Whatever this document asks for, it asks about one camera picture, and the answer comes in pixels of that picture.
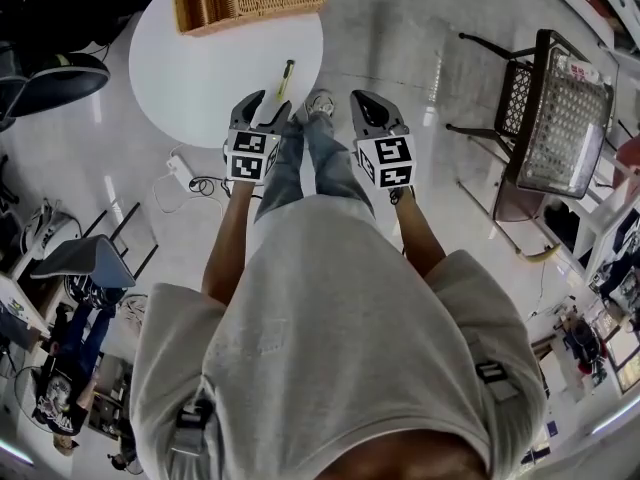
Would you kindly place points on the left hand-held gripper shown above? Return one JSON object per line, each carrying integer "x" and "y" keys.
{"x": 245, "y": 165}

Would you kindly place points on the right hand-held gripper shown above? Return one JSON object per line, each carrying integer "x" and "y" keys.
{"x": 395, "y": 163}

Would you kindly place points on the person's right forearm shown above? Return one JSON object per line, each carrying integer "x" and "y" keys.
{"x": 420, "y": 238}

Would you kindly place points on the person's left forearm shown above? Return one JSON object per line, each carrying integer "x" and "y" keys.
{"x": 225, "y": 248}

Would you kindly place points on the person's right shoe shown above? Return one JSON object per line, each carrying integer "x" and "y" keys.
{"x": 320, "y": 103}

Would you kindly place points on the person's right leg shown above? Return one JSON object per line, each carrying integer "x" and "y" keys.
{"x": 335, "y": 168}

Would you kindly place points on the person's leg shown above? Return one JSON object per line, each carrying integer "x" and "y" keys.
{"x": 285, "y": 178}
{"x": 335, "y": 168}

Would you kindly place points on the person's left leg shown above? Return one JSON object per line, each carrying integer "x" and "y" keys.
{"x": 285, "y": 178}

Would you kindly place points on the white round table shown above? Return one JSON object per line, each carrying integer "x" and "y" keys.
{"x": 200, "y": 78}

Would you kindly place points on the white power strip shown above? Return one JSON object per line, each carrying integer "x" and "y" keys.
{"x": 181, "y": 168}

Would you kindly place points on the brown seat chair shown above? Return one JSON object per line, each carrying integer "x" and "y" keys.
{"x": 515, "y": 203}

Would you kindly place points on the black grey-trimmed backpack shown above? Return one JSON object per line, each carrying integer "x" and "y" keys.
{"x": 60, "y": 83}

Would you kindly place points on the white red printed sign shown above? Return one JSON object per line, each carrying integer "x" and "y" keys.
{"x": 580, "y": 70}

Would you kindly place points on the person's grey shirt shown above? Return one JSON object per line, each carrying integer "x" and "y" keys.
{"x": 340, "y": 328}

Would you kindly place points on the yellow curved object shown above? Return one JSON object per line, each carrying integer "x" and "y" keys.
{"x": 540, "y": 255}

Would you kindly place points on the grey seat black-leg chair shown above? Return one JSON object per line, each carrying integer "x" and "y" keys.
{"x": 85, "y": 263}

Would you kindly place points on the black white backpack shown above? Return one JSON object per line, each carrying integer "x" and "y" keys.
{"x": 47, "y": 228}

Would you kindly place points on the light wooden desk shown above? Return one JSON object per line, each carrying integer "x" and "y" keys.
{"x": 20, "y": 313}

